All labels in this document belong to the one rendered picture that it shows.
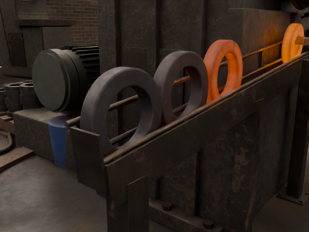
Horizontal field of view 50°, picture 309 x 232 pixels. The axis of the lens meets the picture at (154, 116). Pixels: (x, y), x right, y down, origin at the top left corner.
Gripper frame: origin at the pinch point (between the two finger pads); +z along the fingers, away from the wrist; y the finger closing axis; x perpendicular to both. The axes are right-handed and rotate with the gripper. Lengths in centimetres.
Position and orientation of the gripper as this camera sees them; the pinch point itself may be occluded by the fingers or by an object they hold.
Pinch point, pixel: (294, 40)
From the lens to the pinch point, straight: 140.3
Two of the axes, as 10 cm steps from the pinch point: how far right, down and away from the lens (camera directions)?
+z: -7.8, -2.1, 5.9
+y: 6.3, -2.1, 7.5
